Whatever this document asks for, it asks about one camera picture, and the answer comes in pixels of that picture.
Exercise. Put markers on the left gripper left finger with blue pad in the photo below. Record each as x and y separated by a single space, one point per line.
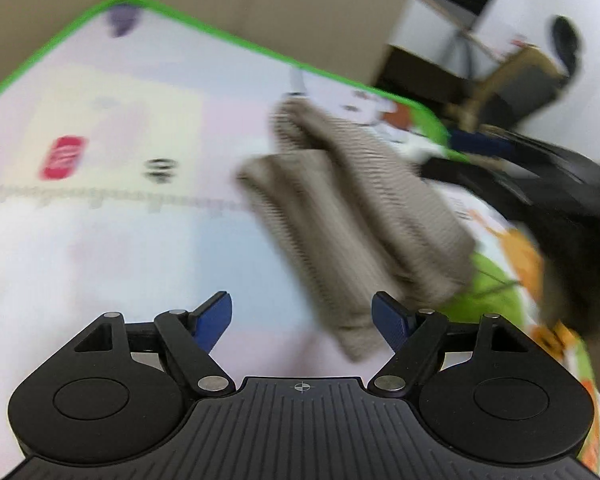
188 338

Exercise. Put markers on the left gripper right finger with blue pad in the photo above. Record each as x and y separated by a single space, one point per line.
416 339

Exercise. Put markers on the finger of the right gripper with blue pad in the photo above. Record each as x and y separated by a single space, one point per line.
477 180
480 144

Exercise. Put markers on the beige striped knit sweater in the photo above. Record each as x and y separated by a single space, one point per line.
352 218

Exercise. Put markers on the black and tan office chair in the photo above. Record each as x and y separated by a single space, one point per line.
527 81

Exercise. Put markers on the white desk with black legs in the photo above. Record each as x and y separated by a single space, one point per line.
427 42

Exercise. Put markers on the cartoon play mat green border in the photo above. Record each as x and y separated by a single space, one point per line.
120 143

